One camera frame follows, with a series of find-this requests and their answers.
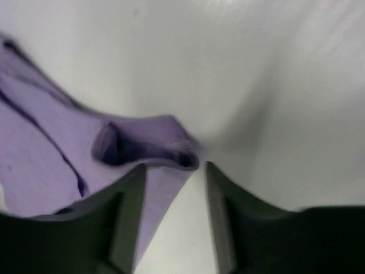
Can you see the purple t shirt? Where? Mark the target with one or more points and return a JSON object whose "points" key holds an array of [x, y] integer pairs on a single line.
{"points": [[54, 151]]}

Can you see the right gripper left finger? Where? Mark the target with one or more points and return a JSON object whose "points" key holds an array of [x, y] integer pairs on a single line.
{"points": [[95, 235]]}

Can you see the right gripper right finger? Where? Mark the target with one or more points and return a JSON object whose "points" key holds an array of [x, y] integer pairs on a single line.
{"points": [[249, 235]]}

